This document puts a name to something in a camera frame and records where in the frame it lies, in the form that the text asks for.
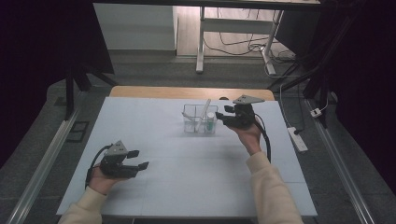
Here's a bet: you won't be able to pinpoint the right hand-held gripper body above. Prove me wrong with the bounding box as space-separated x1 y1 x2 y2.
223 94 266 131

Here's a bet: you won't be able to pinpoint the black power cable with plug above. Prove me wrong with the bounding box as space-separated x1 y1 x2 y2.
292 83 308 135

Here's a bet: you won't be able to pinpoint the hand-held gripper black cable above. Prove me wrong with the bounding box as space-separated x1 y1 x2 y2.
253 112 273 163
84 144 114 189

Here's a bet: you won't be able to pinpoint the clear wire-framed organizer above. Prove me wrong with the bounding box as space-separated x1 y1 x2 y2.
182 104 219 135

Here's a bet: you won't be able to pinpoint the black floor frame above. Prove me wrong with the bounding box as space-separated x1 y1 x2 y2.
65 120 91 144

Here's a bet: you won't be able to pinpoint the black stand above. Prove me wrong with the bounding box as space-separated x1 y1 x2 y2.
266 59 332 129
63 60 120 121

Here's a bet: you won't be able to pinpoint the white desk frame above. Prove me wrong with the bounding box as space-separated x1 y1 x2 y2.
194 6 285 76

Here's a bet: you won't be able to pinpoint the right hand-held gripper black cable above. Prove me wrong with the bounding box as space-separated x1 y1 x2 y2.
253 112 273 163

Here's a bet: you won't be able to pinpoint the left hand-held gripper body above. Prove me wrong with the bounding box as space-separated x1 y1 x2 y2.
98 140 138 179

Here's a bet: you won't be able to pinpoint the white table mat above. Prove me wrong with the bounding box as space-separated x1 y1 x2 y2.
56 96 318 218

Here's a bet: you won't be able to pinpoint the white power strip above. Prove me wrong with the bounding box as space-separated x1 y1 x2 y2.
286 126 309 154

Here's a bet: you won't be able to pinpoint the aluminium rail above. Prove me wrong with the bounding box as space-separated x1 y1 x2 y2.
5 106 82 224
305 98 377 224

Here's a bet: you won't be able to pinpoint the left hand-held gripper black cable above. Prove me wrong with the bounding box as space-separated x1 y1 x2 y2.
84 144 114 189

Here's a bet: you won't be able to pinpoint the white cabinet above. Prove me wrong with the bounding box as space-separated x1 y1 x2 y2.
92 3 179 51

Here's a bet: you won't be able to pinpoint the black floor cables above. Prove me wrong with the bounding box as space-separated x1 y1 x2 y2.
203 8 297 64

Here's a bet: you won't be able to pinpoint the person's left hand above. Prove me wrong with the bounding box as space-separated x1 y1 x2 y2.
88 166 121 196

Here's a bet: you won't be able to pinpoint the person's right hand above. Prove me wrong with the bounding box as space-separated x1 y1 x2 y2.
233 119 263 157

